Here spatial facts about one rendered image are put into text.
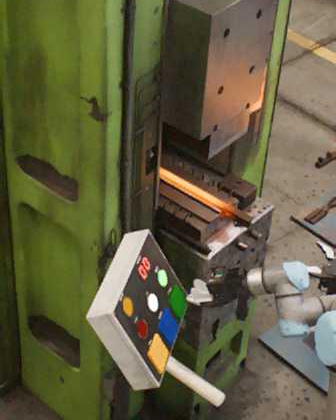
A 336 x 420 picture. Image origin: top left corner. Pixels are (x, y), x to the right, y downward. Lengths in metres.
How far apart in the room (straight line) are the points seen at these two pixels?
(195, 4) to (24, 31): 0.51
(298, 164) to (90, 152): 2.46
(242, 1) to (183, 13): 0.16
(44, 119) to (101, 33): 0.51
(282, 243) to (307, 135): 0.94
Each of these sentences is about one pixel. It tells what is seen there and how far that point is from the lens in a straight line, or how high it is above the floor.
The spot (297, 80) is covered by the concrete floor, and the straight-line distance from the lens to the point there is 5.51.
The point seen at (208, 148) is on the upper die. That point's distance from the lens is 2.61.
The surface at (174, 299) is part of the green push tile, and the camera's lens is 2.52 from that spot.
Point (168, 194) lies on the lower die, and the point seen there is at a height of 0.99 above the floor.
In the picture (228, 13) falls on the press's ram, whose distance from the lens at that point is 2.39.
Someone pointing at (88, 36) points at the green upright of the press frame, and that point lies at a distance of 2.30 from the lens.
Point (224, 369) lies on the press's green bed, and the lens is 3.51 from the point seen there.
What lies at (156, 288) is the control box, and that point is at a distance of 2.46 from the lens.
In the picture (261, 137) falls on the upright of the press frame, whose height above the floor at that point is 1.00.
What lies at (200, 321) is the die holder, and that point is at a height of 0.62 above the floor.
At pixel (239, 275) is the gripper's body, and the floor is 1.19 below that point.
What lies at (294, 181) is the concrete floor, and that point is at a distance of 4.68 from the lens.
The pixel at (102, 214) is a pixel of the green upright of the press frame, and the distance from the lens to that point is 2.59.
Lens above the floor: 2.85
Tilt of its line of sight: 40 degrees down
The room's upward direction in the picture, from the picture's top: 4 degrees clockwise
